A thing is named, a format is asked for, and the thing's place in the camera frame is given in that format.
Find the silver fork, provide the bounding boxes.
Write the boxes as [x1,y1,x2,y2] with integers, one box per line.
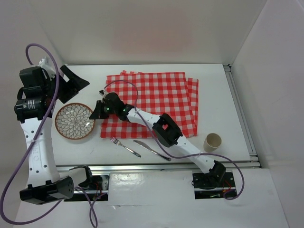
[111,137,141,158]

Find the front aluminium rail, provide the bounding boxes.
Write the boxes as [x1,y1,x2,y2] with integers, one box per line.
[57,161,261,174]

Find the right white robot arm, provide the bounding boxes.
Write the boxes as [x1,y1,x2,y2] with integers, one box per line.
[89,93,226,187]

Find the red white checkered cloth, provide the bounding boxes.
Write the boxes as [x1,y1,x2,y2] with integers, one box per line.
[106,71,199,138]

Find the aluminium rail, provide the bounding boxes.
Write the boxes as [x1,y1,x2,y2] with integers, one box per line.
[223,65,262,168]
[57,161,261,174]

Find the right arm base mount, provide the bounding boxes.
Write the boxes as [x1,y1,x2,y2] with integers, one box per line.
[191,172,237,200]

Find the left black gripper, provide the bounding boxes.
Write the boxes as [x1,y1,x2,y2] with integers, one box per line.
[42,65,89,104]

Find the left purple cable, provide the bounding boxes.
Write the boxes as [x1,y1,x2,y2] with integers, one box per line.
[0,43,105,225]

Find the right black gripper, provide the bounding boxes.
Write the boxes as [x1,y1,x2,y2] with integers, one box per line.
[89,99,118,119]

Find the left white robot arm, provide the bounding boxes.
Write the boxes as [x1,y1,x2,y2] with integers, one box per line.
[14,66,94,205]

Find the beige paper cup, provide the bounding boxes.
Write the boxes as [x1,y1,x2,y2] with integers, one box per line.
[203,133,222,153]

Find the right side aluminium rail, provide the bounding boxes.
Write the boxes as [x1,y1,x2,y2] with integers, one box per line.
[223,65,262,168]

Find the floral ceramic plate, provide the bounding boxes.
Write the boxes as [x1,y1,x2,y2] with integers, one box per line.
[54,103,95,140]

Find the silver table knife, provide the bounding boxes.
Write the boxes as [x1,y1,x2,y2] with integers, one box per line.
[133,140,171,162]

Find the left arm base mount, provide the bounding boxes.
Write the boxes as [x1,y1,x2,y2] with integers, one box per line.
[65,175,110,202]

